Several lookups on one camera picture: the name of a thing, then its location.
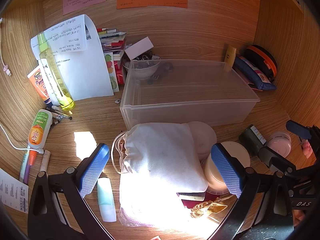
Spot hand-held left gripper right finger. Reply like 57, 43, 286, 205
207, 143, 294, 240

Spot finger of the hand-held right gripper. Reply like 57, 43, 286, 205
257, 146, 301, 180
286, 119, 320, 143

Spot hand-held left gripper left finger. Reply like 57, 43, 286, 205
27, 143, 118, 240

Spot pink round jar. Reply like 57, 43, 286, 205
266, 130, 292, 158

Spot cream round jar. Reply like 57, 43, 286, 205
203, 141, 251, 195

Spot dark green bottle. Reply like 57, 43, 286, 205
238, 125, 266, 156

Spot gourd pendant with orange cord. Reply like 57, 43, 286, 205
189, 197, 228, 219

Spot pink round puff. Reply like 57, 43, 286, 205
187, 121, 217, 161

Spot white drawstring bag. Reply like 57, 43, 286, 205
111, 122, 209, 227

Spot clear plastic storage box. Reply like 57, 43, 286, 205
119, 59, 261, 131

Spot wooden desktop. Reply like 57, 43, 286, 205
0, 47, 317, 240

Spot light blue tube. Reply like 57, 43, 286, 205
97, 177, 117, 223

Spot red booklet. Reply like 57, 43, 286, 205
179, 191, 227, 209

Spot white lip balm tube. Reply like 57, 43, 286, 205
38, 150, 51, 173

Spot orange highlighter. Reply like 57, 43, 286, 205
28, 150, 38, 166

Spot bunch of pens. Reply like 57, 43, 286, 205
45, 106, 73, 125

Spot blue fabric pouch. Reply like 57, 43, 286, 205
233, 55, 278, 91

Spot black orange round case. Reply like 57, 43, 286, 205
243, 45, 278, 83

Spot printed paper leaflet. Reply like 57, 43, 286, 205
0, 168, 29, 214

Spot red box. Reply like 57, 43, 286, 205
113, 59, 127, 85

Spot yellow small bottle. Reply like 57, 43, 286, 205
224, 44, 237, 73

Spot yellow spray bottle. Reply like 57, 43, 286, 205
37, 32, 75, 112

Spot fruit sticker sheet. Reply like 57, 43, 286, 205
103, 52, 118, 91

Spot orange sunscreen tube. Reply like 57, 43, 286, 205
27, 64, 54, 107

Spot white paper sheets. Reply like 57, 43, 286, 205
30, 14, 114, 101

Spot white bowl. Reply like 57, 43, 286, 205
122, 59, 161, 81

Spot white card box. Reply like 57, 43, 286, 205
124, 37, 154, 61

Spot stack of cards and booklets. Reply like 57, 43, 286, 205
97, 27, 128, 56

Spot white charging cable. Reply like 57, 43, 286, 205
0, 17, 12, 77

